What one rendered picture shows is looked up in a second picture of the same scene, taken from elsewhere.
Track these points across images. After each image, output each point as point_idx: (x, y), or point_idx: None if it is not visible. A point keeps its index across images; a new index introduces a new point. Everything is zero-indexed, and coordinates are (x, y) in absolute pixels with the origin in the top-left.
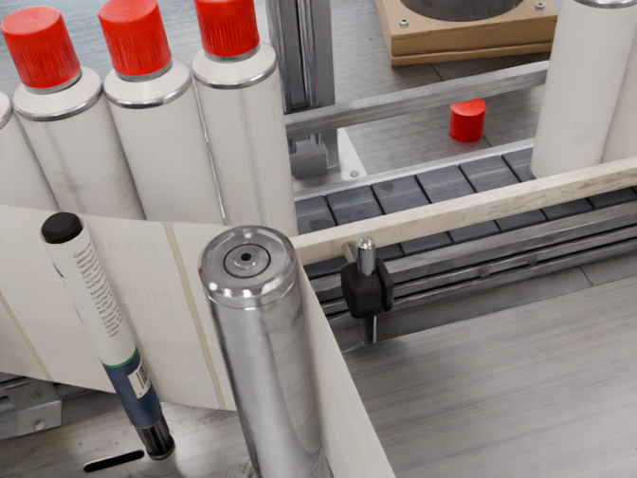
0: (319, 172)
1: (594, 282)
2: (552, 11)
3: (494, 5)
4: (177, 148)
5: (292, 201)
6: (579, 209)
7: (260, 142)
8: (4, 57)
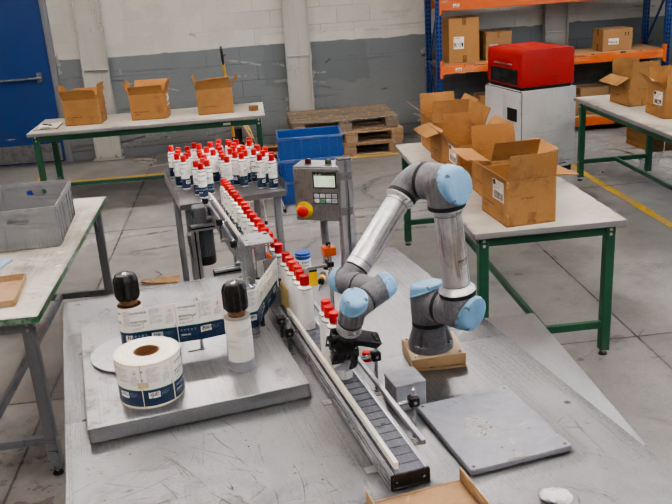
0: None
1: (308, 374)
2: (413, 359)
3: (410, 347)
4: (295, 293)
5: (305, 318)
6: (316, 358)
7: (299, 300)
8: (405, 295)
